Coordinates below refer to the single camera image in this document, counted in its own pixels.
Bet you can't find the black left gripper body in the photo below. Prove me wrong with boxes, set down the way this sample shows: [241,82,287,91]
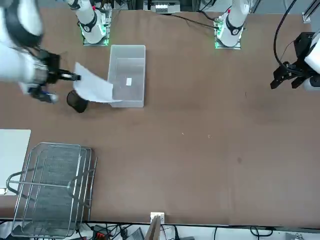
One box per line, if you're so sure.
[293,31,316,66]

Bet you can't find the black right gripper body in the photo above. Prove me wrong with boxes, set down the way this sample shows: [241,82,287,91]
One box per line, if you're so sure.
[41,49,62,86]

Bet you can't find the white A4 paper sheet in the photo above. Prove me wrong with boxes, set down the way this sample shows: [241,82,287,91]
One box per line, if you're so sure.
[72,61,124,104]

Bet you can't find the metal mesh file organizer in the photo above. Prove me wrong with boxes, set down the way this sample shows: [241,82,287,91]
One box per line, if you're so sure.
[6,141,99,238]

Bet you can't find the black mesh pen cup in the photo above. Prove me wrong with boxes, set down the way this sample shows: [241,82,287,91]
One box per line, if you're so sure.
[66,89,88,114]

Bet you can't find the translucent plastic bin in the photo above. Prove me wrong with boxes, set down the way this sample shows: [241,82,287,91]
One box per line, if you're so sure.
[106,44,147,109]

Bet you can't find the flat white board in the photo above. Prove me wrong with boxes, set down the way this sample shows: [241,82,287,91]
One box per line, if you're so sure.
[0,128,32,196]

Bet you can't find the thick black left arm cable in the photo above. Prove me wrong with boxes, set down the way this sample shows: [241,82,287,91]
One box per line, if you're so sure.
[273,0,298,66]

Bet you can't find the aluminium frame rail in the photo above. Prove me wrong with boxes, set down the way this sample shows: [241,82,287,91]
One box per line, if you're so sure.
[301,0,320,24]

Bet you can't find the black cable across table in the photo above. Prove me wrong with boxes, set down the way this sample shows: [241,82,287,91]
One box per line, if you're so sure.
[169,13,216,29]

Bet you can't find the camera mount post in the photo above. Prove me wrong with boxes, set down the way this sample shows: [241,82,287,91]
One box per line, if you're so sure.
[144,211,166,240]

